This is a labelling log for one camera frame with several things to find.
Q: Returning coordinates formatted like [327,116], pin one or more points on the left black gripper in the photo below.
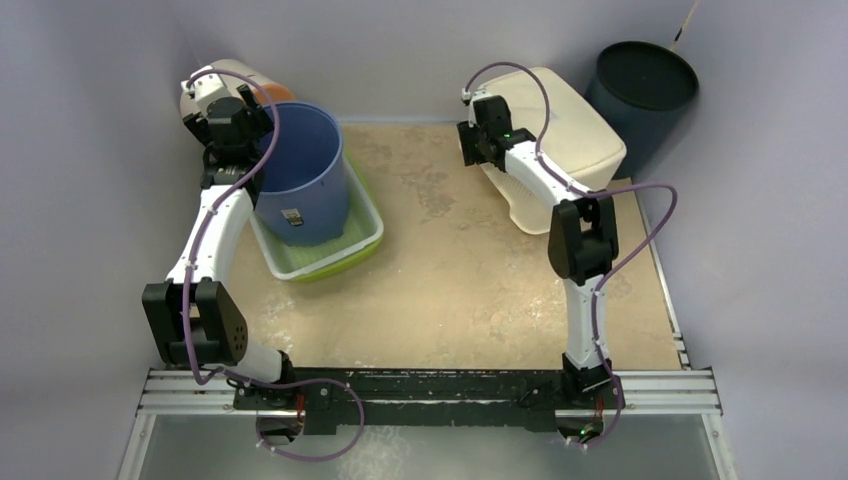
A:
[259,120]

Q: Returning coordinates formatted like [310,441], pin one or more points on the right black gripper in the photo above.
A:
[466,142]

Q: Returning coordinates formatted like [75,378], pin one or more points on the cream perforated plastic basket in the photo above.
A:
[578,140]

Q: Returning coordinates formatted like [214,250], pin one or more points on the large blue plastic bucket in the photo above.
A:
[305,194]

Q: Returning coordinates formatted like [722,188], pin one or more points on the dark navy round bin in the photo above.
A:
[641,90]

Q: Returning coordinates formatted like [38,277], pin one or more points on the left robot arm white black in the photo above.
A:
[195,323]

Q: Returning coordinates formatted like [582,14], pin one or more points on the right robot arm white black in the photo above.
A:
[582,238]

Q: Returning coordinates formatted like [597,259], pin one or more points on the white cylindrical drawer box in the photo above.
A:
[277,91]

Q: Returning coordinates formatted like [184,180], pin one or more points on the white green strainer tray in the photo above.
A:
[362,233]

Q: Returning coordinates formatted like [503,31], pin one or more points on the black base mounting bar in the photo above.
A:
[324,399]

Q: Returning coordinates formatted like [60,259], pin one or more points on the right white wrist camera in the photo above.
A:
[467,97]

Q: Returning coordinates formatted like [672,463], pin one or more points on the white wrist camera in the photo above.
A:
[467,97]
[205,89]

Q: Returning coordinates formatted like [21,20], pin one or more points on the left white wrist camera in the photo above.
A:
[205,89]

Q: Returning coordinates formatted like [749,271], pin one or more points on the aluminium rail frame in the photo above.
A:
[453,284]

